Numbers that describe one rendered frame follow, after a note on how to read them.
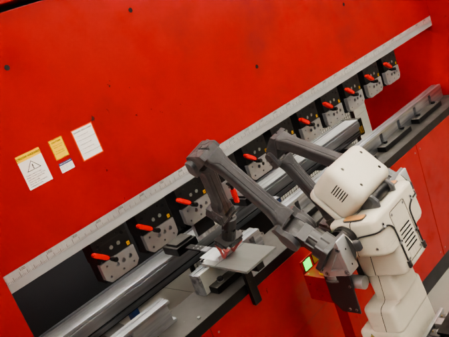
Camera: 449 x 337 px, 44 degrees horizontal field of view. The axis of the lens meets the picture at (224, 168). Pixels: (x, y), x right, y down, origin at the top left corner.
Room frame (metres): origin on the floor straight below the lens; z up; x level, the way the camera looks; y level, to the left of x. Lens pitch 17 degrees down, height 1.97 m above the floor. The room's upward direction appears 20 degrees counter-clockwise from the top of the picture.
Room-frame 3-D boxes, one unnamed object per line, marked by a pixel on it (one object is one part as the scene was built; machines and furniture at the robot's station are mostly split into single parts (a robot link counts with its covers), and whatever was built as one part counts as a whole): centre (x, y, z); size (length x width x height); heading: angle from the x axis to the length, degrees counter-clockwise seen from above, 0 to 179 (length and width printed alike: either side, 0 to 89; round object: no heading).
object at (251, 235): (2.21, 0.12, 0.92); 0.39 x 0.06 x 0.10; 129
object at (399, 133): (3.01, -0.97, 0.89); 0.30 x 0.05 x 0.03; 129
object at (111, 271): (1.91, 0.49, 1.26); 0.15 x 0.09 x 0.17; 129
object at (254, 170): (2.41, -0.13, 1.26); 0.15 x 0.09 x 0.17; 129
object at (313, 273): (2.12, -0.28, 0.75); 0.20 x 0.16 x 0.18; 129
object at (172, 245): (2.30, 0.26, 1.01); 0.26 x 0.12 x 0.05; 39
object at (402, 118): (2.97, -0.82, 0.92); 1.68 x 0.06 x 0.10; 129
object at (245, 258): (2.06, 0.07, 1.00); 0.26 x 0.18 x 0.01; 39
